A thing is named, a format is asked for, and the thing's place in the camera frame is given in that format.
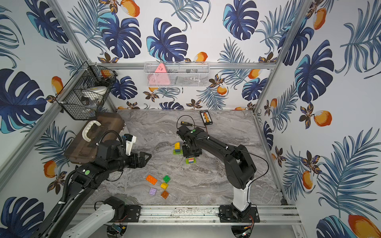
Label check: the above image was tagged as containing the lime long base lego brick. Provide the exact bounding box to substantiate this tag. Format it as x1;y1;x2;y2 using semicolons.
173;150;183;155

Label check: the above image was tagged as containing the orange long lego brick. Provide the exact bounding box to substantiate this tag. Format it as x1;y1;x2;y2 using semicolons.
146;175;158;185

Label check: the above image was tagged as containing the purple square lego brick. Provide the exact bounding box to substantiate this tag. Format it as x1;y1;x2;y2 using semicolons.
149;187;157;196

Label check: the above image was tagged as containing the green square lego brick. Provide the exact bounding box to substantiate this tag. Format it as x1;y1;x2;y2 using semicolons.
163;175;171;183

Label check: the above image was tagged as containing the brown square lego brick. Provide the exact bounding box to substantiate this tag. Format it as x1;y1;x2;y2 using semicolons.
161;190;169;199

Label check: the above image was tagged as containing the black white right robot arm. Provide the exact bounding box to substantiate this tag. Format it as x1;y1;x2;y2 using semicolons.
177;126;257;222

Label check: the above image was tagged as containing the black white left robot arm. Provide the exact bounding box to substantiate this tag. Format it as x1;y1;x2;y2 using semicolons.
31;130;152;238

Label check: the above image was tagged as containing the yellow sloped lego brick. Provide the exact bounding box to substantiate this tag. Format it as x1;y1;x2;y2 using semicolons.
160;182;169;190

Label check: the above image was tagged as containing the black yellow screwdriver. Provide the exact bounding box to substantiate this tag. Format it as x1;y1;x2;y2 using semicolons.
181;121;205;128

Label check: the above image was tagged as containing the black screwdriver bit case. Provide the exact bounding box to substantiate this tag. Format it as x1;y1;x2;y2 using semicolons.
199;110;213;126

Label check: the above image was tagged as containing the brown translucent tool case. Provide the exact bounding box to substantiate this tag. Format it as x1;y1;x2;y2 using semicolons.
64;113;125;164

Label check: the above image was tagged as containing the pink triangular object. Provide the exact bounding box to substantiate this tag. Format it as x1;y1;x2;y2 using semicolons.
148;63;171;87

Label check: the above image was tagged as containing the white object in basket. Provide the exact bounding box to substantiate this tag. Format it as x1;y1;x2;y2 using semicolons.
81;86;108;100

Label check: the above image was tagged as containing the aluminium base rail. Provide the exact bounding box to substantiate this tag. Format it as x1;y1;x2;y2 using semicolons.
72;204;301;225

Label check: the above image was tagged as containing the white wire wall shelf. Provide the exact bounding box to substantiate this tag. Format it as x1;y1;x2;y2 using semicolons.
144;61;210;88

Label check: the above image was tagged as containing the black wire basket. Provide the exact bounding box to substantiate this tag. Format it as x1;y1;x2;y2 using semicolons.
56;62;118;121

